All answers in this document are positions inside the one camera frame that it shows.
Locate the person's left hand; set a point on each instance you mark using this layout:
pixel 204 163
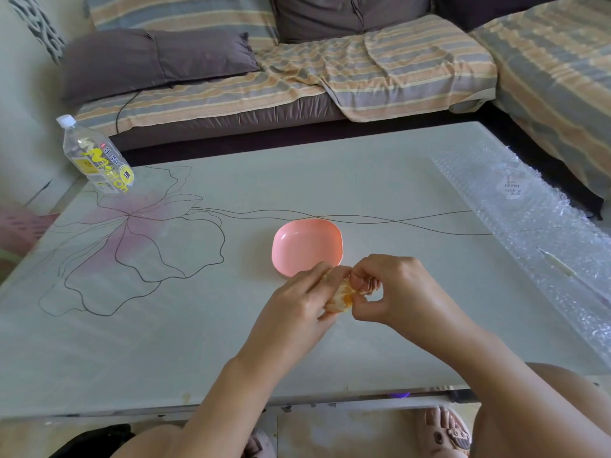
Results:
pixel 281 324

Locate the person's right hand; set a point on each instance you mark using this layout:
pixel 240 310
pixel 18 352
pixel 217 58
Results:
pixel 415 300

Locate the person's left thumb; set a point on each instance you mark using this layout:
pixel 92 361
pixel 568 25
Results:
pixel 330 315

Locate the person's right thumb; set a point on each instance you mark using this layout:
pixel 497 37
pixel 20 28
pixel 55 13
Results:
pixel 368 310

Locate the peeled orange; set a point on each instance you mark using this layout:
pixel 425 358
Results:
pixel 340 295

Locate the person's left forearm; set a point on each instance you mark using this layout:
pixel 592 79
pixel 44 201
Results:
pixel 224 410

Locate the person's right forearm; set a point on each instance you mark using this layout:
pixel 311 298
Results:
pixel 491 391

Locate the pink plastic plate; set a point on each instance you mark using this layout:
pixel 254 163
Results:
pixel 305 247

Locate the beige right sandal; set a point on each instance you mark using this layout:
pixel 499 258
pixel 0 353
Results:
pixel 441 434

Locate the beige sandal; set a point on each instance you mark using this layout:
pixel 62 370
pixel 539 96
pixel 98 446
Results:
pixel 260 446
pixel 441 434

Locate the beige left sandal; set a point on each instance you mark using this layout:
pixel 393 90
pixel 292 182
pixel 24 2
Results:
pixel 260 446

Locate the bubble wrap sheet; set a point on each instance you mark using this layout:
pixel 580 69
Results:
pixel 539 233

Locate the white paper label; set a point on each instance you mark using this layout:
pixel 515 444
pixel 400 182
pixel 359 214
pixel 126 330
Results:
pixel 513 188

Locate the thin white stick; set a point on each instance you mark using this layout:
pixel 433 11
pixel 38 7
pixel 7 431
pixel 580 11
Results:
pixel 556 261

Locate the dark sofa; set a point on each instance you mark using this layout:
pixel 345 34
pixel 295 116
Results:
pixel 286 116

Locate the person's left leg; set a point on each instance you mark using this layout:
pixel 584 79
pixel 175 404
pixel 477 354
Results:
pixel 152 443

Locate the person's leg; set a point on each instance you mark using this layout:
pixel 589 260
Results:
pixel 152 443
pixel 573 414

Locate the person's right leg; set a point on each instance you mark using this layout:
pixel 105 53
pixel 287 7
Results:
pixel 573 414

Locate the striped sofa cover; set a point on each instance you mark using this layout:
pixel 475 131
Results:
pixel 363 76
pixel 558 81

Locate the black shorts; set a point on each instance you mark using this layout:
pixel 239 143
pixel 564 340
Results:
pixel 93 441

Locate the clear bottle with yellow label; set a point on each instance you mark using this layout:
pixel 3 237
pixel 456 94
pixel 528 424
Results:
pixel 98 159

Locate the grey back cushion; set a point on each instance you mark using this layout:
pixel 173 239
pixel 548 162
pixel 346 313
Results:
pixel 348 14

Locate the large grey pillow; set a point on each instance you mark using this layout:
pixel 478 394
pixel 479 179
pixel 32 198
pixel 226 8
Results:
pixel 152 61

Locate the pink plastic basket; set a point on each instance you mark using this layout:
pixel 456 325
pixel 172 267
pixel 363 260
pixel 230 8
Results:
pixel 21 228

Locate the dark purple back cushion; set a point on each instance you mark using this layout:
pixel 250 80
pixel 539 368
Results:
pixel 487 9

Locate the striped back cushion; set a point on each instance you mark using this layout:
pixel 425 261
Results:
pixel 181 14

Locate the grey patterned curtain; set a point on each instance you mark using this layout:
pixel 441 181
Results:
pixel 38 23

